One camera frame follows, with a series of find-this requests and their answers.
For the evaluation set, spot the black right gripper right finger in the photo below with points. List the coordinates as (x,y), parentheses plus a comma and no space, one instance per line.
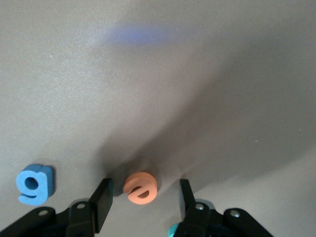
(187,200)

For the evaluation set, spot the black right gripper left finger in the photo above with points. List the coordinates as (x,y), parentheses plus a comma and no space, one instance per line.
(101,205)

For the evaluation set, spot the teal foam letter d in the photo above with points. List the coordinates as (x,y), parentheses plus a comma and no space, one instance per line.
(171,230)

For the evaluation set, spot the orange foam letter e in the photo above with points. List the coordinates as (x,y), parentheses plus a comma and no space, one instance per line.
(133,184)

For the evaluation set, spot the blue foam letter g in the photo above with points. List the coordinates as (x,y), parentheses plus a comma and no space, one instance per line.
(42,190)

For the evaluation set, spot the brown table mat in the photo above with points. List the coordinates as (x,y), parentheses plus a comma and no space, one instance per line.
(158,86)

